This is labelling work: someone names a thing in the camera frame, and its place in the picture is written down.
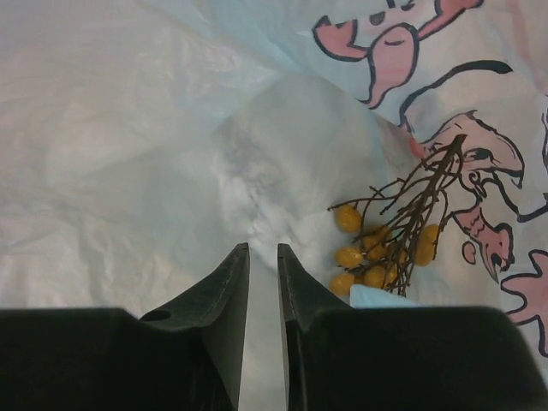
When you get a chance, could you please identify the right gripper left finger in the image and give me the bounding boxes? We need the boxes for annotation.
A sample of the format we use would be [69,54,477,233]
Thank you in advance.
[1,243,250,410]

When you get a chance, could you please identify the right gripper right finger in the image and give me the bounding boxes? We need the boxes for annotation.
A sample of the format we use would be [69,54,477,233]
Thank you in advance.
[277,244,547,410]

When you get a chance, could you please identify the yellow berries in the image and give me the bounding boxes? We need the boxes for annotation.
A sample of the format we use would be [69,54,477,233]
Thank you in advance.
[327,134,466,296]

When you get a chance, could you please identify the light blue plastic grocery bag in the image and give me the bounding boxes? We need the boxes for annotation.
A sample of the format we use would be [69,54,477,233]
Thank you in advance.
[1,1,547,364]

